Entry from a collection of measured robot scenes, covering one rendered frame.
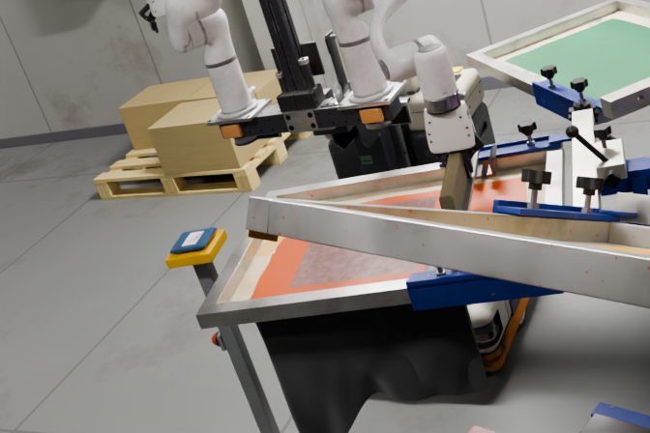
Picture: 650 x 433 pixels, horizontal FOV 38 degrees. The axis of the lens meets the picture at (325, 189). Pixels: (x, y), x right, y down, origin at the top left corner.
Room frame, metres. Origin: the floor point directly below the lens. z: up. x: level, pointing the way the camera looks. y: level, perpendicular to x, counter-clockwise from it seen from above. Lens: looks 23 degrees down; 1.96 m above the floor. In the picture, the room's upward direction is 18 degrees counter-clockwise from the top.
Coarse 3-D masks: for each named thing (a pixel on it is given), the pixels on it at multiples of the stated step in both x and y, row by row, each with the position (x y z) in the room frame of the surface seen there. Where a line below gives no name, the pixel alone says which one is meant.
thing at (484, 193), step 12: (504, 180) 2.04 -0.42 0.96; (516, 180) 2.02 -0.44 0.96; (432, 192) 2.10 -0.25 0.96; (480, 192) 2.01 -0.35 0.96; (492, 192) 1.99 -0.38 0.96; (504, 192) 1.97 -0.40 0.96; (516, 192) 1.96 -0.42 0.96; (372, 204) 2.14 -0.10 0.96; (384, 204) 2.12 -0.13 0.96; (396, 204) 2.10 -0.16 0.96; (408, 204) 2.07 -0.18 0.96; (420, 204) 2.05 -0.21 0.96; (432, 204) 2.03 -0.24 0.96; (480, 204) 1.96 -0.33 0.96; (492, 204) 1.94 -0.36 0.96; (288, 240) 2.09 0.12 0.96; (276, 252) 2.05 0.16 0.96
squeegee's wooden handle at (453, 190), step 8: (456, 152) 1.87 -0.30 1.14; (448, 160) 1.84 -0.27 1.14; (456, 160) 1.83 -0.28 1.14; (448, 168) 1.80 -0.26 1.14; (456, 168) 1.79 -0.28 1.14; (464, 168) 1.85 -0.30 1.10; (448, 176) 1.76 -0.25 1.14; (456, 176) 1.76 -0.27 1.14; (464, 176) 1.83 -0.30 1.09; (448, 184) 1.73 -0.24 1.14; (456, 184) 1.73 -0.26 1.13; (464, 184) 1.81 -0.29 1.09; (440, 192) 1.71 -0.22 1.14; (448, 192) 1.69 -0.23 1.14; (456, 192) 1.71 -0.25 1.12; (464, 192) 1.79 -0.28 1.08; (440, 200) 1.69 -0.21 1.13; (448, 200) 1.68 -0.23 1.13; (456, 200) 1.70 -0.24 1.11; (448, 208) 1.68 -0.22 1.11; (456, 208) 1.68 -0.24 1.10
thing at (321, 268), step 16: (272, 256) 2.03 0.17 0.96; (288, 256) 2.01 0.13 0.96; (304, 256) 1.98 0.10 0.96; (320, 256) 1.95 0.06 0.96; (336, 256) 1.93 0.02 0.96; (352, 256) 1.90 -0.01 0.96; (368, 256) 1.88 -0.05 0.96; (272, 272) 1.96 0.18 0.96; (288, 272) 1.93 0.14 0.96; (304, 272) 1.91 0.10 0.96; (320, 272) 1.88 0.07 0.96; (336, 272) 1.86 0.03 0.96; (352, 272) 1.83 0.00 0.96; (368, 272) 1.81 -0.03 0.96; (384, 272) 1.79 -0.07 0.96; (400, 272) 1.77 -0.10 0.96; (416, 272) 1.75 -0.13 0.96; (256, 288) 1.90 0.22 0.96; (272, 288) 1.88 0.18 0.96; (288, 288) 1.85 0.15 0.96; (304, 288) 1.83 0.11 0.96; (320, 288) 1.81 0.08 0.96
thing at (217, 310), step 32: (512, 160) 2.08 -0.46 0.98; (544, 160) 2.06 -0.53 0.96; (288, 192) 2.30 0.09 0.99; (320, 192) 2.26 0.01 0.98; (352, 192) 2.23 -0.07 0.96; (224, 288) 1.88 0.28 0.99; (352, 288) 1.70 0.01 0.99; (384, 288) 1.66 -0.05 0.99; (224, 320) 1.78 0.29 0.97; (256, 320) 1.76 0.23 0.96
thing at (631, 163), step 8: (632, 160) 1.76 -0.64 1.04; (640, 160) 1.75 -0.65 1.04; (648, 160) 1.74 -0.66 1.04; (632, 168) 1.73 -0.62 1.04; (640, 168) 1.72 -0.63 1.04; (648, 168) 1.71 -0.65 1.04; (632, 176) 1.72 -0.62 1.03; (648, 176) 1.71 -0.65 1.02; (624, 184) 1.73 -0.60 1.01; (648, 184) 1.71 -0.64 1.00; (608, 192) 1.74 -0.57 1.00; (616, 192) 1.73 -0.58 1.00
